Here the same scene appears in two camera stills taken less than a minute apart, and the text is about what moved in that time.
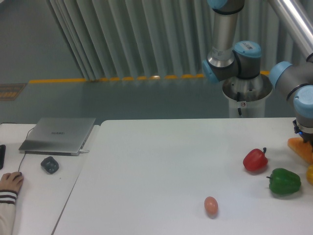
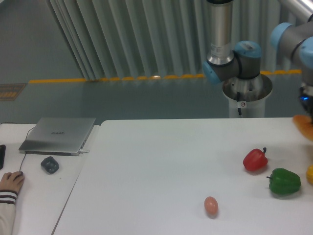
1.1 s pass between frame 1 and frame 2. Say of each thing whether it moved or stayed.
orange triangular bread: moved
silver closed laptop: stayed
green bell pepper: stayed
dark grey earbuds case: stayed
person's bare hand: stayed
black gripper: moved
